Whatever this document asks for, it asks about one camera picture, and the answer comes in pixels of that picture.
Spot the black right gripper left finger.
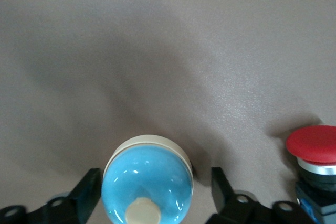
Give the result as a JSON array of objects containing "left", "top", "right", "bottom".
[{"left": 0, "top": 167, "right": 103, "bottom": 224}]

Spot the blue bell with cream button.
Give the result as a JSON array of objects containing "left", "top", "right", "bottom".
[{"left": 101, "top": 134, "right": 195, "bottom": 224}]

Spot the red mushroom push button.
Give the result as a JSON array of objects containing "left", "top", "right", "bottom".
[{"left": 285, "top": 125, "right": 336, "bottom": 224}]

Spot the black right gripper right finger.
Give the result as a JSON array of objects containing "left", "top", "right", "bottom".
[{"left": 207, "top": 166, "right": 317, "bottom": 224}]

